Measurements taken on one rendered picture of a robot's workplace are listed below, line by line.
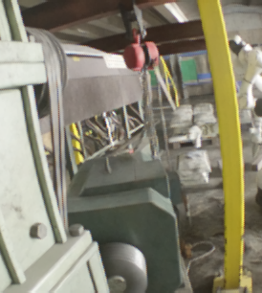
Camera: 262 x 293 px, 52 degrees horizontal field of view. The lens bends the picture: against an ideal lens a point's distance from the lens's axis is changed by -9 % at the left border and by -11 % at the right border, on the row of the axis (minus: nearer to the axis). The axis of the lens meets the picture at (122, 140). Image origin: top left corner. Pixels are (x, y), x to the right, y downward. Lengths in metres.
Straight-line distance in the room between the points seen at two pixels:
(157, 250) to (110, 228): 0.18
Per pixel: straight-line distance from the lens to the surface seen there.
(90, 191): 1.05
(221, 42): 1.32
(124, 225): 0.95
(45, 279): 0.62
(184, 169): 3.38
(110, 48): 3.51
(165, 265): 1.05
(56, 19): 1.88
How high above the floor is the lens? 1.19
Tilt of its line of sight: 10 degrees down
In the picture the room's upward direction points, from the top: 9 degrees counter-clockwise
